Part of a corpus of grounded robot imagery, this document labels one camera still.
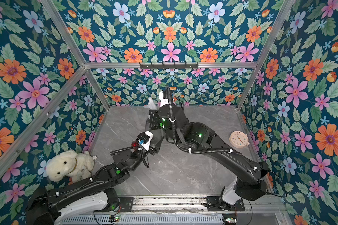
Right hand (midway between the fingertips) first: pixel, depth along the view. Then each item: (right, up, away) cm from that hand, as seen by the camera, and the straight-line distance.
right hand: (153, 108), depth 58 cm
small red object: (-17, -20, +28) cm, 39 cm away
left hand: (+1, -11, +9) cm, 14 cm away
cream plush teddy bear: (-47, -31, +20) cm, 60 cm away
